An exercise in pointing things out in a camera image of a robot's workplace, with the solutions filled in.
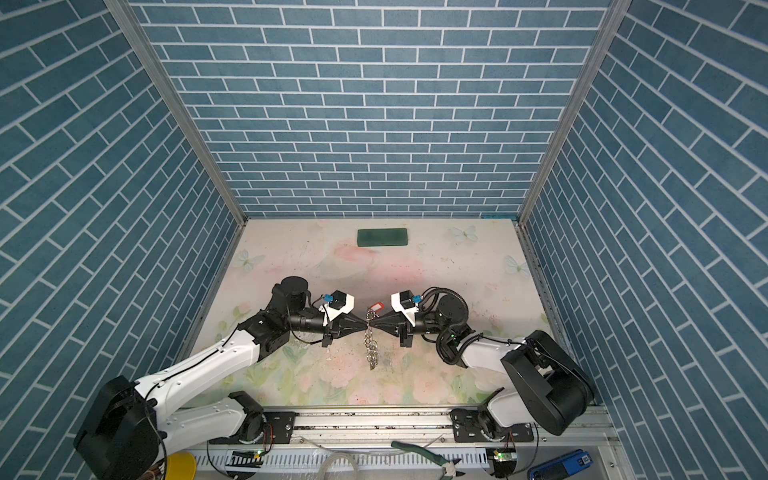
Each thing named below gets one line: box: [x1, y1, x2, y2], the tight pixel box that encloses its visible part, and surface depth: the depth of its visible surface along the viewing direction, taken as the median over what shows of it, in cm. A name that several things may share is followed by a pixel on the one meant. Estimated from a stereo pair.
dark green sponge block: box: [357, 228, 408, 247], surface depth 118 cm
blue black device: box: [528, 449, 593, 480], surface depth 69 cm
